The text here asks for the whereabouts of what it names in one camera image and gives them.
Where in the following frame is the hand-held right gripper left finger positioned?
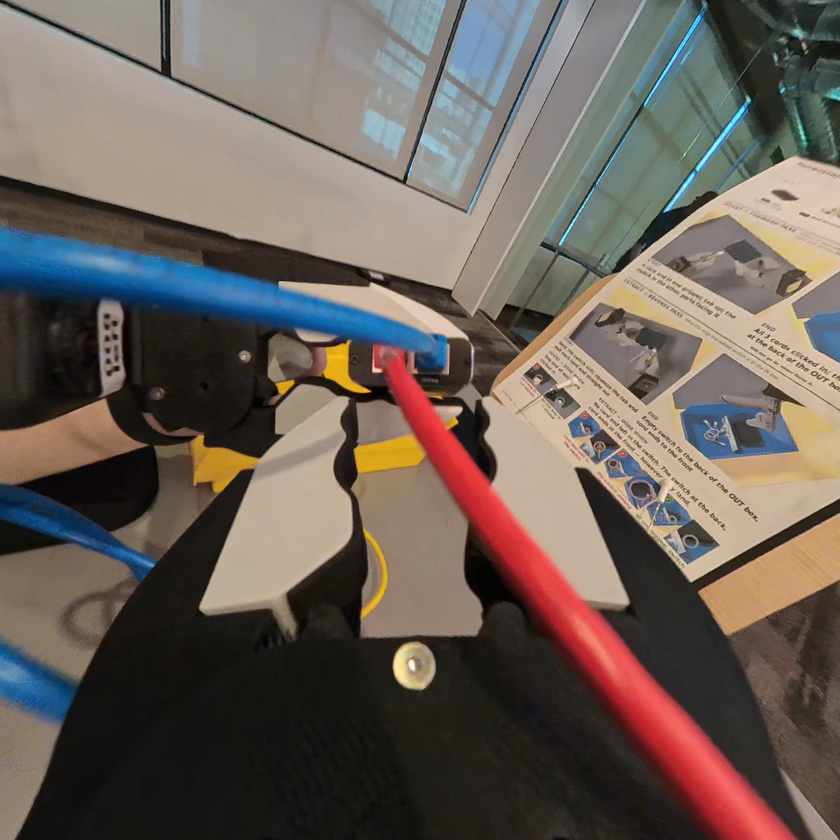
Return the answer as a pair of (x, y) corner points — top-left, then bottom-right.
(199, 397), (368, 618)

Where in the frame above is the black network switch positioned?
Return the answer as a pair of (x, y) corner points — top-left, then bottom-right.
(348, 338), (475, 396)

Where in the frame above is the yellow ethernet cable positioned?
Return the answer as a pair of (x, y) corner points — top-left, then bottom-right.
(361, 528), (389, 619)

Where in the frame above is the blue ethernet cable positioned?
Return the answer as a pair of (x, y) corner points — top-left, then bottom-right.
(0, 226), (452, 723)

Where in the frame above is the black textured pad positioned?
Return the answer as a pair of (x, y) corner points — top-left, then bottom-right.
(0, 446), (160, 553)

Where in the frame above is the yellow plastic bin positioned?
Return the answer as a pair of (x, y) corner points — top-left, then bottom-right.
(190, 341), (460, 488)

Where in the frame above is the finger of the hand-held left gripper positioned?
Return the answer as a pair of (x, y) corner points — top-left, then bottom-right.
(279, 282), (475, 358)
(276, 387), (460, 454)

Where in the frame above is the red ethernet cable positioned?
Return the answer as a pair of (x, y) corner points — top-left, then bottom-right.
(373, 346), (798, 840)

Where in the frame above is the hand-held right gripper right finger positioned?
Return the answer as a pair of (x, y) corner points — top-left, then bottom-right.
(459, 397), (631, 614)

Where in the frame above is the printed instruction sheet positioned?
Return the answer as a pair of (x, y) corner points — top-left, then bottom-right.
(492, 154), (840, 583)

